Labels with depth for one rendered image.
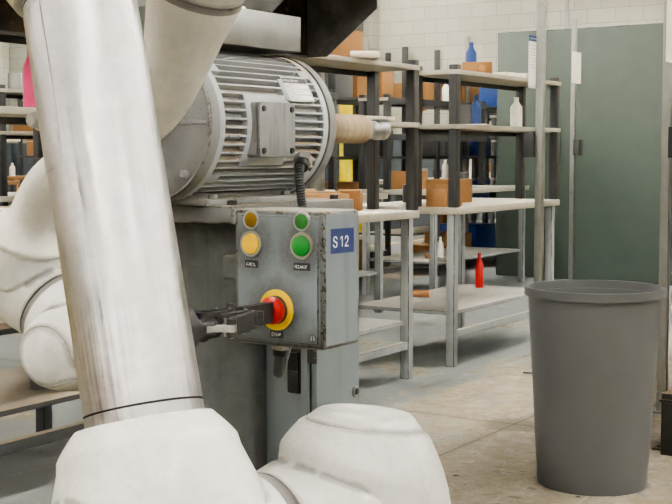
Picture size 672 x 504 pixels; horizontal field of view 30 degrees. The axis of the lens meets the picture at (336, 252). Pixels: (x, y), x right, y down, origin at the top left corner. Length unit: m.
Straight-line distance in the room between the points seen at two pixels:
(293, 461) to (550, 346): 3.43
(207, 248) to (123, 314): 1.10
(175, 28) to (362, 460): 0.48
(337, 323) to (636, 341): 2.75
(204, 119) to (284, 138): 0.18
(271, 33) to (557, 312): 2.50
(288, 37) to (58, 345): 0.91
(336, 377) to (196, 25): 0.97
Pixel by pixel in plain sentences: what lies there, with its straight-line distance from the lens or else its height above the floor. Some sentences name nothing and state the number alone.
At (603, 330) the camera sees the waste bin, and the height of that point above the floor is 0.59.
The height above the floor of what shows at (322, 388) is 0.82.
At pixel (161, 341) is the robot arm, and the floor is 1.05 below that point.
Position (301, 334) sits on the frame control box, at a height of 0.94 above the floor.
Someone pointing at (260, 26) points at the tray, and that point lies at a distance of 2.13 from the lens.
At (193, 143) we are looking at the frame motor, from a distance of 1.94.
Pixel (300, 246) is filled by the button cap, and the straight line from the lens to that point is 1.79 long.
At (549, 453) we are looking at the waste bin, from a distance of 4.60.
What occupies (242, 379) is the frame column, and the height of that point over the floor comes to 0.83.
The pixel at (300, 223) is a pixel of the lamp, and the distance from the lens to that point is 1.79.
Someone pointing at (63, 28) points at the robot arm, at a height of 1.31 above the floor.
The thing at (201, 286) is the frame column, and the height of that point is 0.98.
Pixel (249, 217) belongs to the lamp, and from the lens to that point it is 1.84.
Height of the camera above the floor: 1.20
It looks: 5 degrees down
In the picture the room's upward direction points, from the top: straight up
